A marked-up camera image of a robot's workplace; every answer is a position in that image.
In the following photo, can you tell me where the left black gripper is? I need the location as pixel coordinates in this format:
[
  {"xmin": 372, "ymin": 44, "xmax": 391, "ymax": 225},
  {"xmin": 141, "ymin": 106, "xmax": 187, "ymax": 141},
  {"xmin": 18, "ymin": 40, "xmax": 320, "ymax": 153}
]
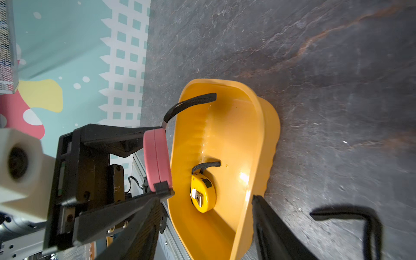
[{"xmin": 43, "ymin": 124, "xmax": 174, "ymax": 254}]

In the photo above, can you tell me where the yellow tape measure with strap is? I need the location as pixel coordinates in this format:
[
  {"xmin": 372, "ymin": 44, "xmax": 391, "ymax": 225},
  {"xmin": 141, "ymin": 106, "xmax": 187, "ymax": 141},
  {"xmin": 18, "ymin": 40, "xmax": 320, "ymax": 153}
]
[{"xmin": 309, "ymin": 204, "xmax": 384, "ymax": 260}]

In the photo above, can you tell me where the yellow tape measure in tray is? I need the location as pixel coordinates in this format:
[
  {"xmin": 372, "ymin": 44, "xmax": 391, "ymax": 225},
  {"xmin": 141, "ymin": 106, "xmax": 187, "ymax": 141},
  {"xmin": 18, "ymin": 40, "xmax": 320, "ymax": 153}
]
[{"xmin": 190, "ymin": 161, "xmax": 221, "ymax": 213}]

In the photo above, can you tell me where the white wire wall basket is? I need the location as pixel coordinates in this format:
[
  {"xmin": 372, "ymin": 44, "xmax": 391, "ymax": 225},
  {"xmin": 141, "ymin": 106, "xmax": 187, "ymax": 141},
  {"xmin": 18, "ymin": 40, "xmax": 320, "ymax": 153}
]
[{"xmin": 0, "ymin": 0, "xmax": 18, "ymax": 95}]

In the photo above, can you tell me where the yellow storage tray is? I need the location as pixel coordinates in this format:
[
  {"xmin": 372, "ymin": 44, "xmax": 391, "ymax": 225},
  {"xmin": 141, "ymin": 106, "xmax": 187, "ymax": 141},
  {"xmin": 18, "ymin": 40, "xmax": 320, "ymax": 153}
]
[{"xmin": 167, "ymin": 79, "xmax": 281, "ymax": 260}]

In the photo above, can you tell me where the pink round tape measure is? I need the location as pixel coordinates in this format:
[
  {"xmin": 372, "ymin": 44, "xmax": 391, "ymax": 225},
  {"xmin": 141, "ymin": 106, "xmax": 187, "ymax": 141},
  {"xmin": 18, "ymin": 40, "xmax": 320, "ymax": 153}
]
[{"xmin": 142, "ymin": 92, "xmax": 217, "ymax": 193}]

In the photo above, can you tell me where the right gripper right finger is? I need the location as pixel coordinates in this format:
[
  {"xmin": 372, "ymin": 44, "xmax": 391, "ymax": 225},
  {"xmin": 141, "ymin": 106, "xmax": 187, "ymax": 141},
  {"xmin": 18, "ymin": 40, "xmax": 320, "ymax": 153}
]
[{"xmin": 252, "ymin": 195, "xmax": 317, "ymax": 260}]

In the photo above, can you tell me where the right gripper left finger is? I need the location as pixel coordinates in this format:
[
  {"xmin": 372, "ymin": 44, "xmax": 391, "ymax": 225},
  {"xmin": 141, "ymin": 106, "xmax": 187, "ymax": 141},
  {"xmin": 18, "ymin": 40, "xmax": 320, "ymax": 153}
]
[{"xmin": 97, "ymin": 198, "xmax": 163, "ymax": 260}]

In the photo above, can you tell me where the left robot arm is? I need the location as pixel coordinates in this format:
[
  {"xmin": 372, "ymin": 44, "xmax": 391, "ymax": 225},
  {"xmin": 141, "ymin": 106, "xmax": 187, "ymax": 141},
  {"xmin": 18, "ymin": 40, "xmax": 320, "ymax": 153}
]
[{"xmin": 1, "ymin": 124, "xmax": 174, "ymax": 260}]

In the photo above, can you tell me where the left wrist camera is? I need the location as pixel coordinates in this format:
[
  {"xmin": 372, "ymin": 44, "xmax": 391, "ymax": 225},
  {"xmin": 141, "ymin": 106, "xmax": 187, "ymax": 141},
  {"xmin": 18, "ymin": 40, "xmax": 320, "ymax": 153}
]
[{"xmin": 1, "ymin": 128, "xmax": 55, "ymax": 223}]

